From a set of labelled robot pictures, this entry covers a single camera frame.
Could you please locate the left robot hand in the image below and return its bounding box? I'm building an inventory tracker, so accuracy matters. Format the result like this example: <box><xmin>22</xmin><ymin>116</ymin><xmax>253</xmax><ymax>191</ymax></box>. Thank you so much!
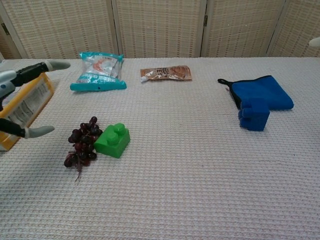
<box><xmin>0</xmin><ymin>59</ymin><xmax>72</xmax><ymax>140</ymax></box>

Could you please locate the blue building block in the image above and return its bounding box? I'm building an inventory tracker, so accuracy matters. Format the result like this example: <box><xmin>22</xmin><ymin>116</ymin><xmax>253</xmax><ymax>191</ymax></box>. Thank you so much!
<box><xmin>238</xmin><ymin>96</ymin><xmax>271</xmax><ymax>132</ymax></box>

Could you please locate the green building block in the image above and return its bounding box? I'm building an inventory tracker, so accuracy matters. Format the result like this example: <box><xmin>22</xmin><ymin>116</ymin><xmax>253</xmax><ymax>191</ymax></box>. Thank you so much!
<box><xmin>94</xmin><ymin>122</ymin><xmax>131</xmax><ymax>159</ymax></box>

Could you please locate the yellow cat tissue box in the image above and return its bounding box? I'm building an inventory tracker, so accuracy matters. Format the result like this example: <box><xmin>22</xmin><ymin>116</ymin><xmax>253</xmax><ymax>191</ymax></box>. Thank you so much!
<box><xmin>0</xmin><ymin>72</ymin><xmax>55</xmax><ymax>152</ymax></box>

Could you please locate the blue folded cloth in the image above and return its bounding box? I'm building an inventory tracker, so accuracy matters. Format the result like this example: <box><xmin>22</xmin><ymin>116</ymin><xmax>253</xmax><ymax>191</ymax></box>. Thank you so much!
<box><xmin>217</xmin><ymin>75</ymin><xmax>295</xmax><ymax>111</ymax></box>

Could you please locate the teal snack bag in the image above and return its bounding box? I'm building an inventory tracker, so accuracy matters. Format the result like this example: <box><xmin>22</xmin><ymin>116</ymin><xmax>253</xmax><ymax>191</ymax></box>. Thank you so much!
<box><xmin>69</xmin><ymin>51</ymin><xmax>127</xmax><ymax>92</ymax></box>

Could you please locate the dark purple grape bunch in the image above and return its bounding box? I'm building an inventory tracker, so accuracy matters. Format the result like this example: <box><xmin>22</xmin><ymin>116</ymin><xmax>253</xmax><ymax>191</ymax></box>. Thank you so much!
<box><xmin>64</xmin><ymin>116</ymin><xmax>104</xmax><ymax>183</ymax></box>

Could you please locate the woven folding screen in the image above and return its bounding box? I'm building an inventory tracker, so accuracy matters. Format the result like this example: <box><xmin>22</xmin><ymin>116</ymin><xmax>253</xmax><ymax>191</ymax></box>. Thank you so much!
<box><xmin>0</xmin><ymin>0</ymin><xmax>320</xmax><ymax>60</ymax></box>

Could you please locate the brown sauce pouch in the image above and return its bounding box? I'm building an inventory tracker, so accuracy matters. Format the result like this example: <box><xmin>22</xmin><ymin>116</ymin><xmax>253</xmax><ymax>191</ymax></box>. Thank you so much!
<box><xmin>140</xmin><ymin>65</ymin><xmax>193</xmax><ymax>84</ymax></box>

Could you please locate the white woven tablecloth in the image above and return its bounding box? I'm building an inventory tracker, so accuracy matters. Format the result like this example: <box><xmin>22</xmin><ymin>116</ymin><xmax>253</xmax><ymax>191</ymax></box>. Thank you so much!
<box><xmin>0</xmin><ymin>56</ymin><xmax>320</xmax><ymax>240</ymax></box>

